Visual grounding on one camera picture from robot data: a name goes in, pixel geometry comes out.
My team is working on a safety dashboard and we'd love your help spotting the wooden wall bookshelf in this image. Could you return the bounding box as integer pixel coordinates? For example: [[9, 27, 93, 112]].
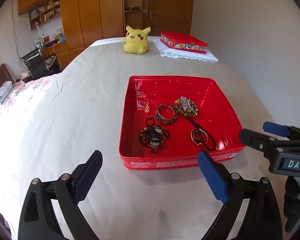
[[28, 0, 61, 30]]

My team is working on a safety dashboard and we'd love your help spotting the silver filigree pendant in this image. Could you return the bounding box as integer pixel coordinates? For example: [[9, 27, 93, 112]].
[[179, 96, 192, 110]]

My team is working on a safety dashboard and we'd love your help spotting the red tin lid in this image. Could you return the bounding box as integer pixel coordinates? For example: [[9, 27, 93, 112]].
[[160, 31, 208, 54]]

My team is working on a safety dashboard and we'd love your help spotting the red open tin box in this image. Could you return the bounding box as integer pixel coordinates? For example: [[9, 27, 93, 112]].
[[119, 76, 244, 170]]

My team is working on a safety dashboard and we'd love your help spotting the floral pink bedding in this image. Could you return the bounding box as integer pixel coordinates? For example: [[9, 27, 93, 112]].
[[0, 73, 63, 123]]

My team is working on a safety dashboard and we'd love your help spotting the wooden wardrobe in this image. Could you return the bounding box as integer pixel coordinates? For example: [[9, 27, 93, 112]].
[[18, 0, 144, 58]]

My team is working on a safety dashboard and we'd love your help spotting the black office chair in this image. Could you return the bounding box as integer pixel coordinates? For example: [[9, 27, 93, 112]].
[[21, 48, 61, 80]]

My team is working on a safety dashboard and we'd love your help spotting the folded patterned cloth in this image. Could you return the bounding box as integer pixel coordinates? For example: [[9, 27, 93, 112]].
[[0, 81, 13, 105]]

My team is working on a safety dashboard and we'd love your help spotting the wooden desk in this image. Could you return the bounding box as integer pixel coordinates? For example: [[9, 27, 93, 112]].
[[41, 41, 71, 71]]

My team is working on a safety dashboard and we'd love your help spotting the dark multicolour bead bracelet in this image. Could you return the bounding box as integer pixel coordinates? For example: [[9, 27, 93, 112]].
[[155, 106, 179, 125]]

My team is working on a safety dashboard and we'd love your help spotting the white lace cloth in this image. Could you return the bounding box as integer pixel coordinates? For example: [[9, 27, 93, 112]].
[[150, 36, 218, 63]]

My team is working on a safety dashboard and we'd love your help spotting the silver metal watch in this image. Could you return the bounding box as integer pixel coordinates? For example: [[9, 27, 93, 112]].
[[149, 126, 164, 151]]

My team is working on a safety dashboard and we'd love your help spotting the brown ring pendant cord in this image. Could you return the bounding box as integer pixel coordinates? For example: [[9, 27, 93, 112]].
[[186, 114, 217, 152]]

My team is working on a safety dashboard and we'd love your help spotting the silver bangle gold charm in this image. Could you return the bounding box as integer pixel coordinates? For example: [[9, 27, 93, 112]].
[[145, 105, 178, 126]]

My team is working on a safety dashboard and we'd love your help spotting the brown spotted bead bracelet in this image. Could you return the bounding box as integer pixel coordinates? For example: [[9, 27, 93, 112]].
[[174, 99, 199, 118]]

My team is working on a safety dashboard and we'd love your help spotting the wooden door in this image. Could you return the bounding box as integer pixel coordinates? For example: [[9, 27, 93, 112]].
[[143, 0, 194, 36]]

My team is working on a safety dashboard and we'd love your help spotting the thin silver ring bangle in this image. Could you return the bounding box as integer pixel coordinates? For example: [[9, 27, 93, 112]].
[[190, 128, 208, 146]]

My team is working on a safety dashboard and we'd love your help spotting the yellow Pikachu plush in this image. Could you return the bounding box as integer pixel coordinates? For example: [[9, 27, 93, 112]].
[[121, 25, 151, 54]]

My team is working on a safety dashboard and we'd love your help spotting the black bead necklace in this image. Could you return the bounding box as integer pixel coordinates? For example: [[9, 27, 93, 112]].
[[139, 117, 171, 147]]

